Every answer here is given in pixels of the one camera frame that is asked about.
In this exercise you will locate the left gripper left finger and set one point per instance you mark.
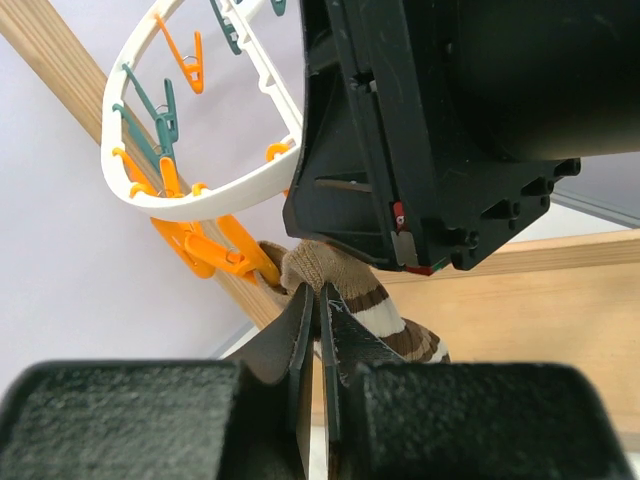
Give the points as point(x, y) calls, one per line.
point(268, 435)

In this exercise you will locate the orange clothes peg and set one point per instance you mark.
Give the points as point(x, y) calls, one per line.
point(191, 66)
point(243, 261)
point(189, 243)

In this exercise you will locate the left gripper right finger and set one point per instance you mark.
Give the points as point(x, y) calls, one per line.
point(365, 424)

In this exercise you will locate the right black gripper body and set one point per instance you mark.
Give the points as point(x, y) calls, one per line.
point(388, 172)

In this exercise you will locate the wooden hanger stand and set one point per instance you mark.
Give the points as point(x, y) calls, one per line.
point(571, 298)

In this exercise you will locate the brown white striped sock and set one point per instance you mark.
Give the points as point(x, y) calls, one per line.
point(269, 276)

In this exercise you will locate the white round clip hanger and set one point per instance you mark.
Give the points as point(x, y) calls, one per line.
point(176, 155)

